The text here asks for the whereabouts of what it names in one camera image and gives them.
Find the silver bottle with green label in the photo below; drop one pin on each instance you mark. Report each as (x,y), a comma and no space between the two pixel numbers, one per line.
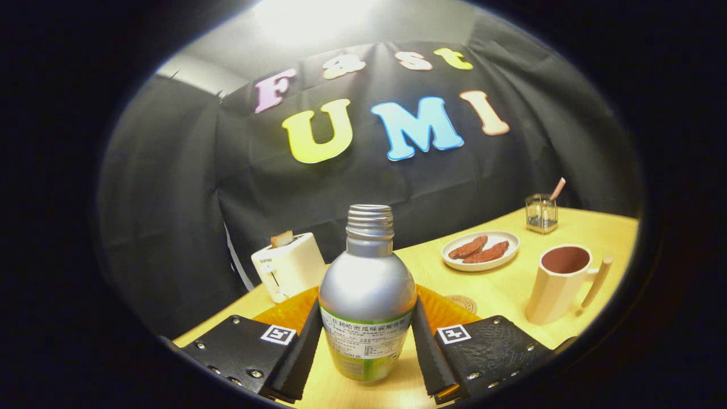
(366,284)

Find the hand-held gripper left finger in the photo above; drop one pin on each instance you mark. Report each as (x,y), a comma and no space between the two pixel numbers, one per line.
(295,363)

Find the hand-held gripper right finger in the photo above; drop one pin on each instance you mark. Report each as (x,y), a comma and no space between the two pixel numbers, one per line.
(429,358)

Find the white oval plate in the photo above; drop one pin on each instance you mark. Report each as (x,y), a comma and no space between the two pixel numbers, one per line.
(508,238)

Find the black backdrop cloth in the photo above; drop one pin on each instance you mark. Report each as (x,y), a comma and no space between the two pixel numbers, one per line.
(187,227)

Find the light wooden table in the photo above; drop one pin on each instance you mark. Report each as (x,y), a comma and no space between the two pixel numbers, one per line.
(494,284)

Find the brown meat slice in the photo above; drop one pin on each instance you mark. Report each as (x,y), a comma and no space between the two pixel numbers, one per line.
(487,253)
(468,247)

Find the pink striped straw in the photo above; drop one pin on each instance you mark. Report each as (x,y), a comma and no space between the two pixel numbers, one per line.
(558,188)

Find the toast slice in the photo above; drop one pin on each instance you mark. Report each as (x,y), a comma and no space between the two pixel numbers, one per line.
(282,239)

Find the white toaster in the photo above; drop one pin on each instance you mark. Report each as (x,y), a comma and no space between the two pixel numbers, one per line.
(292,267)

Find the round cork coaster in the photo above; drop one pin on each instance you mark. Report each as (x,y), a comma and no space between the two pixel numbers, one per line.
(463,302)

